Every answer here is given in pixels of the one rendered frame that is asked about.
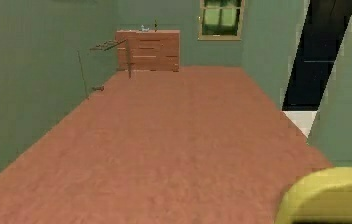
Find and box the wooden chest of drawers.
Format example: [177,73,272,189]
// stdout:
[114,29,181,73]

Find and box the wood framed window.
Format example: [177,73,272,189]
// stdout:
[197,0,246,42]

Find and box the yellow rounded seat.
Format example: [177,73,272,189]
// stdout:
[274,166,352,224]

